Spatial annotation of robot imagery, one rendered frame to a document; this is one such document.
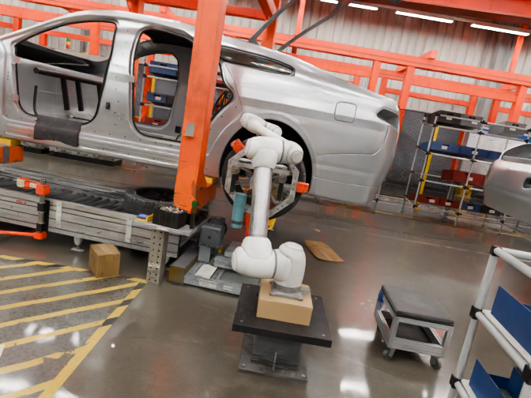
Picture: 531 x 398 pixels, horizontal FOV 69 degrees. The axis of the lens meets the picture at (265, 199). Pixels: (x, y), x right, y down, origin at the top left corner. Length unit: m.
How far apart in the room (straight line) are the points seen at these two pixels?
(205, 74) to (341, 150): 1.25
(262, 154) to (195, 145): 0.92
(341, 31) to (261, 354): 11.42
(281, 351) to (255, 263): 0.52
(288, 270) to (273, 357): 0.49
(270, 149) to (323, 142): 1.24
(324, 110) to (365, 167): 0.58
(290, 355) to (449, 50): 12.15
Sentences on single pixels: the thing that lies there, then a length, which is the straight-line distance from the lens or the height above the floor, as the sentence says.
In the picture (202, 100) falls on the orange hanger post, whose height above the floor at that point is 1.36.
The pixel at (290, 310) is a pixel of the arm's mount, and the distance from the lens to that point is 2.08.
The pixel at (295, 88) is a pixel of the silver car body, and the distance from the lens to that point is 3.29.
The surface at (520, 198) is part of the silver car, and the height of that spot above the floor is 0.99.
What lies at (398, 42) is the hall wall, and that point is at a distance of 13.14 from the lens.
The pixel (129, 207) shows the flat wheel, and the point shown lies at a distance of 3.43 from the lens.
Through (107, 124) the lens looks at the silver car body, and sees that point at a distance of 3.77.
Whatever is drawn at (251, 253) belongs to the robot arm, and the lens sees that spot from 1.99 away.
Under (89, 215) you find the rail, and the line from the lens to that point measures 3.41.
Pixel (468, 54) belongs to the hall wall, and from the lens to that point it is 13.76.
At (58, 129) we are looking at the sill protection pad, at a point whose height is 0.91.
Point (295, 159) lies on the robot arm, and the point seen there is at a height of 1.12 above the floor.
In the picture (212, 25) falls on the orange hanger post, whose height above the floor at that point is 1.86.
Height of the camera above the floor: 1.29
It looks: 11 degrees down
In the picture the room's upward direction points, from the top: 10 degrees clockwise
